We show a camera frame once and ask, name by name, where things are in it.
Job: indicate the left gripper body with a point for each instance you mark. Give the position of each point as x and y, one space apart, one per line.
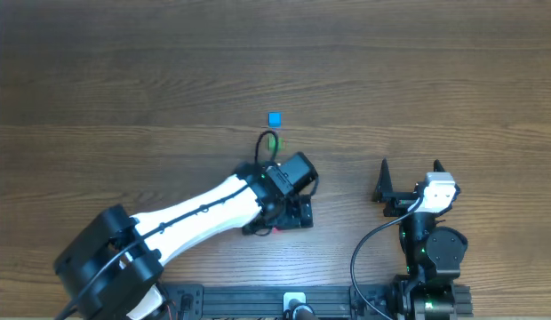
300 213

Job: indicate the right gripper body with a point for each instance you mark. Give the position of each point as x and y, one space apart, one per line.
397 202

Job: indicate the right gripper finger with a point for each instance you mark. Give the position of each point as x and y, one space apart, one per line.
438 167
384 184

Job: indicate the red cube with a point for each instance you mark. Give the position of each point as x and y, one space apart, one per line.
277 229

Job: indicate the green cube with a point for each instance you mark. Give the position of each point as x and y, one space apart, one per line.
280 143

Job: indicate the blue cube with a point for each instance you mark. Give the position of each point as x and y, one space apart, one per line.
274 119

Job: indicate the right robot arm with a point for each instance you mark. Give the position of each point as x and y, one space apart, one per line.
435 249

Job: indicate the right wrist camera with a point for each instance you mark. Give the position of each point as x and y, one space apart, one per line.
437 191

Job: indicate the mounting rail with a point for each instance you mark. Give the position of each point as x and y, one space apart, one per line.
240 302

